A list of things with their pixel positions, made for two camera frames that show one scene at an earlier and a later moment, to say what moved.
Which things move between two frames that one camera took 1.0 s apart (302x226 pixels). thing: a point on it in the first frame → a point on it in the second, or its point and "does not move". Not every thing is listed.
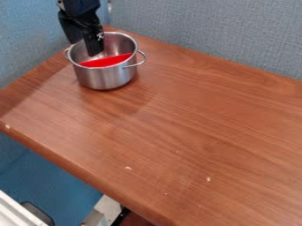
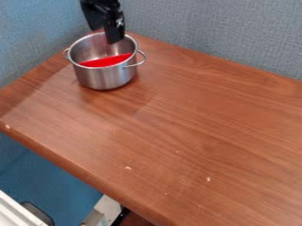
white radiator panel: [14, 214] does not move
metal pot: [111, 77] does not move
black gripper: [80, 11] → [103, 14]
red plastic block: [105, 61] does not move
